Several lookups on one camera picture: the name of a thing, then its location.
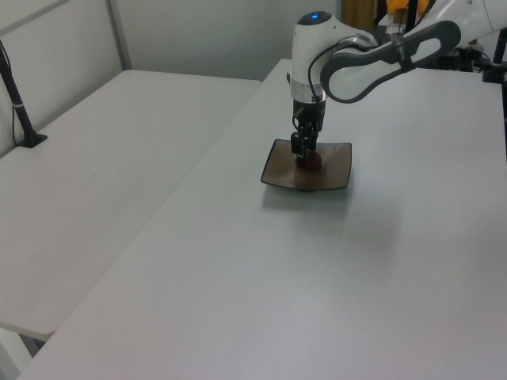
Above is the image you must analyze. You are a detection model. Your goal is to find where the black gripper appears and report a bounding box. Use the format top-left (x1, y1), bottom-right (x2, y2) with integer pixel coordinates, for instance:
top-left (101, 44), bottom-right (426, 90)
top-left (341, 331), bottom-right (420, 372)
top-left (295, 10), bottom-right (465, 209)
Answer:
top-left (290, 98), bottom-right (327, 165)

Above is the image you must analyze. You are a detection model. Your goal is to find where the small round red food item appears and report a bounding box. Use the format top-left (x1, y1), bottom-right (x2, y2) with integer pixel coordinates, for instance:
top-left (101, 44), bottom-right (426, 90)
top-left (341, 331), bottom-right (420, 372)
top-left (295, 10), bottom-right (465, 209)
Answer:
top-left (296, 152), bottom-right (322, 172)

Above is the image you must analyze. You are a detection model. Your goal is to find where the square brown ceramic plate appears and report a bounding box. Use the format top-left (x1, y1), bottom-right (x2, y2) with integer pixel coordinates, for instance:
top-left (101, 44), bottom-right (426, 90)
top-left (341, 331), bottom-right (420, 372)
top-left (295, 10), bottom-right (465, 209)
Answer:
top-left (260, 138), bottom-right (353, 194)

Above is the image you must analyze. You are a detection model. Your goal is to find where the brown wooden panel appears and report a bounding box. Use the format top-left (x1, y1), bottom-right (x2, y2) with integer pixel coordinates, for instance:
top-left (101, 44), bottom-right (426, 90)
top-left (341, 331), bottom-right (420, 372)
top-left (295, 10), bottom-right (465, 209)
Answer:
top-left (342, 0), bottom-right (375, 29)

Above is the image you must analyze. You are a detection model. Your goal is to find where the thin black upright pole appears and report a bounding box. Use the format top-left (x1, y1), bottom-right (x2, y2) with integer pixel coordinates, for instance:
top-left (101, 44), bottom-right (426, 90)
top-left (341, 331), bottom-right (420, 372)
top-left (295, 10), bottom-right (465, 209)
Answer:
top-left (406, 0), bottom-right (419, 35)

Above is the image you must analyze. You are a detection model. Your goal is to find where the orange object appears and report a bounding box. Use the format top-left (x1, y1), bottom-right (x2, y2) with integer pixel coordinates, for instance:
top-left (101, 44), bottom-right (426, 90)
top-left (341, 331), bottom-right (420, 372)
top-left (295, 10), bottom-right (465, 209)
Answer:
top-left (386, 0), bottom-right (432, 15)

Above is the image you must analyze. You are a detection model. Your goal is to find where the black equipment block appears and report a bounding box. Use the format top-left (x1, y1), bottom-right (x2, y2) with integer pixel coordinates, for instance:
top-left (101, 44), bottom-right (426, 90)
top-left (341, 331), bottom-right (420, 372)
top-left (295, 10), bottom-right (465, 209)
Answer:
top-left (429, 46), bottom-right (494, 73)

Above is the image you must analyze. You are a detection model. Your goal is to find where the black stand with clamp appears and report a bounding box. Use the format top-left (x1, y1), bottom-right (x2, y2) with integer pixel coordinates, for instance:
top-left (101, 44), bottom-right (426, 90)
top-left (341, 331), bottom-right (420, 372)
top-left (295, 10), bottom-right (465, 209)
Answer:
top-left (481, 30), bottom-right (507, 83)

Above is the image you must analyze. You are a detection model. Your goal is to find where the white table leg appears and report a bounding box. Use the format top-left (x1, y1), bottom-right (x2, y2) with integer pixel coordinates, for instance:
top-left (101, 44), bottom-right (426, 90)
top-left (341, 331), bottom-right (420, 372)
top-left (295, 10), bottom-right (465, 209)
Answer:
top-left (0, 327), bottom-right (44, 380)

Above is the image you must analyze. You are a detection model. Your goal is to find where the black cable on robot arm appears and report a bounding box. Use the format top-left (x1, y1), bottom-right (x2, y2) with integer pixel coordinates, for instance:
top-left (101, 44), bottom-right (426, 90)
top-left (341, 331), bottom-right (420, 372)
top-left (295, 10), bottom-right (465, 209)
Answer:
top-left (307, 33), bottom-right (401, 105)

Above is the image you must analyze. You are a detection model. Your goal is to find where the black strap on arm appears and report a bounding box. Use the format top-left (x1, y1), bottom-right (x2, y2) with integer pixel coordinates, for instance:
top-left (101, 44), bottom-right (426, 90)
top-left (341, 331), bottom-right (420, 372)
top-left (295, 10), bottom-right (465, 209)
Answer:
top-left (390, 33), bottom-right (415, 72)

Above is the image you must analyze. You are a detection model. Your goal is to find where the black camera pole with base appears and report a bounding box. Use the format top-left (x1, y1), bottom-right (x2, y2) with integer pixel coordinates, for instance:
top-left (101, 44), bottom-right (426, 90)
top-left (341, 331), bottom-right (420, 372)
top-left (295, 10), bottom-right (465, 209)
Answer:
top-left (0, 39), bottom-right (48, 149)

